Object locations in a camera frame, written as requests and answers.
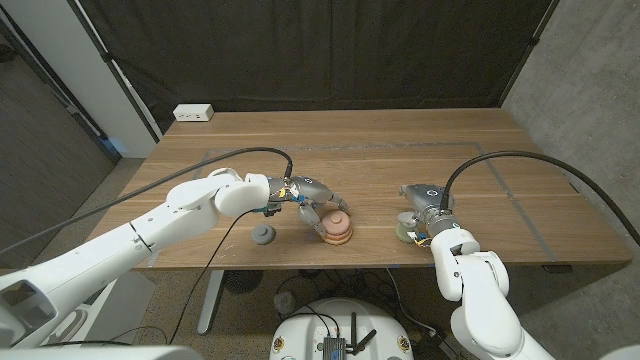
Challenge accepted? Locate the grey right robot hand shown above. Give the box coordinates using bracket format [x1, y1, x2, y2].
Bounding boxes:
[397, 183, 459, 240]

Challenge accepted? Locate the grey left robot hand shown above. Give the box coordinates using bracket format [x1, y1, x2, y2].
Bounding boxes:
[267, 174, 350, 239]

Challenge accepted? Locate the light pink toy ring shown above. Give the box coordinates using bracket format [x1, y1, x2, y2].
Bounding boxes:
[321, 209, 353, 234]

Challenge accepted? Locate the green toy ring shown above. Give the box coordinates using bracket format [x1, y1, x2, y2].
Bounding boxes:
[394, 222, 416, 245]

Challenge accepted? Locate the small grey toy ring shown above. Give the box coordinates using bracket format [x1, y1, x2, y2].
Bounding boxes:
[251, 223, 277, 246]

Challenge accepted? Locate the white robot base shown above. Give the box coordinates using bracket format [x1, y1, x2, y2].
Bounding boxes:
[269, 298, 415, 360]

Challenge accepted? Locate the round black fan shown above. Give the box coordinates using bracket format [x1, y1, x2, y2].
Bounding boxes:
[223, 269, 264, 295]

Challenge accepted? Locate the grey round floor object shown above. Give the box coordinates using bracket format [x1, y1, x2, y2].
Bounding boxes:
[273, 291, 297, 315]

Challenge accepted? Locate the white power strip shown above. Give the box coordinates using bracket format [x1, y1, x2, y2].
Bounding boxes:
[172, 103, 215, 122]

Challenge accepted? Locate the black backdrop curtain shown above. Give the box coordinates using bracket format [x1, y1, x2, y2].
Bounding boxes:
[77, 0, 556, 132]

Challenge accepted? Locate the black power adapter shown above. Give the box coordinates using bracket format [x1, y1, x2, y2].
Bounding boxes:
[412, 329, 459, 360]

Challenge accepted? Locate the radio module with antennas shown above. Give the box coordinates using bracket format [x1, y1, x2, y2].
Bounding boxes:
[322, 312, 377, 360]

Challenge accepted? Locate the black backdrop stand pole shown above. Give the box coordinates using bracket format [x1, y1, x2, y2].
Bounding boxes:
[67, 0, 164, 144]
[497, 0, 561, 109]

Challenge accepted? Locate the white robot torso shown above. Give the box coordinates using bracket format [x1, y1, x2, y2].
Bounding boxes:
[0, 344, 204, 360]

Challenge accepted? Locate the large orange toy ring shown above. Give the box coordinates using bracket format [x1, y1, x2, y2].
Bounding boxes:
[321, 233, 354, 247]

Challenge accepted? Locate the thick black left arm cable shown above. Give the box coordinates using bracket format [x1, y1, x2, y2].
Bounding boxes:
[0, 146, 295, 256]

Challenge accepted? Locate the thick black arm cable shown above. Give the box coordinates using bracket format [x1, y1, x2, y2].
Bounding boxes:
[439, 150, 640, 235]
[0, 146, 295, 256]

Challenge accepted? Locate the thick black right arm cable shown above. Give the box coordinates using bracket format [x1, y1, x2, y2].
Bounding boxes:
[439, 150, 640, 235]

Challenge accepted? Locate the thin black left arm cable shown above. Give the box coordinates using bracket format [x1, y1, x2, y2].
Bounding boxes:
[168, 209, 254, 347]

